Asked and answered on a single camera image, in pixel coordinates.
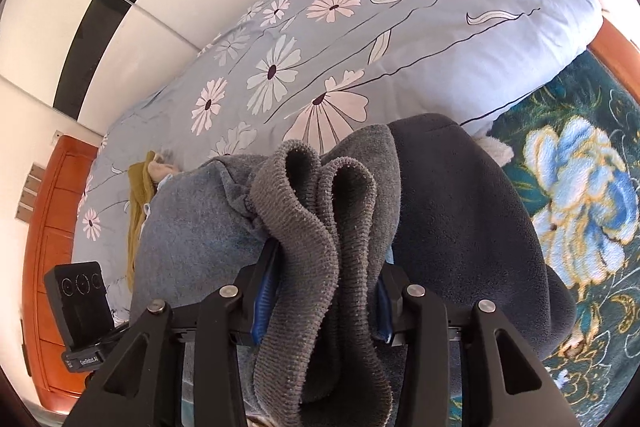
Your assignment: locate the white fluffy cloth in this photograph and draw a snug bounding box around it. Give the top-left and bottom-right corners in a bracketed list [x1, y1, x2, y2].
[475, 134, 516, 168]

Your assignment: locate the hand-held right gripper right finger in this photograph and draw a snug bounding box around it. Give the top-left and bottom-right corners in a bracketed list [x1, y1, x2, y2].
[372, 264, 573, 427]

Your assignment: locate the beige garment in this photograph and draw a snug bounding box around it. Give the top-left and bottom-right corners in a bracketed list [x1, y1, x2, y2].
[150, 152, 181, 182]

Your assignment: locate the mustard garment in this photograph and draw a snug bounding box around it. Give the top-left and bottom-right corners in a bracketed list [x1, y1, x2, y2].
[125, 150, 161, 290]

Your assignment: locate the teal floral blanket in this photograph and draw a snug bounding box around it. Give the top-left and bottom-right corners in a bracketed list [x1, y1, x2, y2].
[445, 49, 640, 427]

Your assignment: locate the orange wooden bed frame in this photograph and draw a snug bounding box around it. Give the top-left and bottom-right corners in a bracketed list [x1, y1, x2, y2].
[22, 0, 640, 410]

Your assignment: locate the grey sweatshirt with ribbed hem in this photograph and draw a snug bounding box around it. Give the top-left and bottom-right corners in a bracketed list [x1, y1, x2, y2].
[132, 123, 401, 427]

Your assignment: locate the light blue daisy-print duvet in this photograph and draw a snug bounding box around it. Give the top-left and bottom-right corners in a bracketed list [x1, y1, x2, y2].
[72, 0, 603, 333]

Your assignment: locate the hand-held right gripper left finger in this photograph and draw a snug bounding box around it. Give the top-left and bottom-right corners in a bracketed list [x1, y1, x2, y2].
[65, 239, 281, 427]

